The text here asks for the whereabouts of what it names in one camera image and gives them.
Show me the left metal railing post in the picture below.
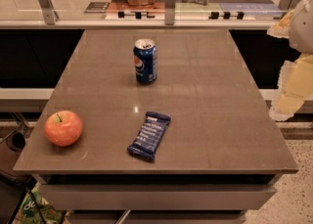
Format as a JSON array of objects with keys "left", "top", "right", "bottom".
[{"left": 38, "top": 0, "right": 59, "bottom": 25}]

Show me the middle metal railing post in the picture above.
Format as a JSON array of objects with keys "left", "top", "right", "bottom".
[{"left": 164, "top": 0, "right": 176, "bottom": 25}]

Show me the green patterned bag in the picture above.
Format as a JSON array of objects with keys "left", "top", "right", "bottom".
[{"left": 14, "top": 186, "right": 67, "bottom": 224}]

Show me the black cable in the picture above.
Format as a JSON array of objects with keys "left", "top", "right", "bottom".
[{"left": 0, "top": 168, "right": 48, "bottom": 224}]

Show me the blue Pepsi can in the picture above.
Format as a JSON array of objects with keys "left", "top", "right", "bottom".
[{"left": 133, "top": 38, "right": 157, "bottom": 84}]

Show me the red yellow apple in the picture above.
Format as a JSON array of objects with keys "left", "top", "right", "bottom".
[{"left": 44, "top": 111, "right": 83, "bottom": 147}]

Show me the dark blue snack bar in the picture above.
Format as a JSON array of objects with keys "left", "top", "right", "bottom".
[{"left": 127, "top": 112, "right": 171, "bottom": 160}]

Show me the grey table drawer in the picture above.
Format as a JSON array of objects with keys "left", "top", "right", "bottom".
[{"left": 39, "top": 185, "right": 276, "bottom": 210}]

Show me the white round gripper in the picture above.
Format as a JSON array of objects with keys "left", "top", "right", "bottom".
[{"left": 267, "top": 0, "right": 313, "bottom": 121}]

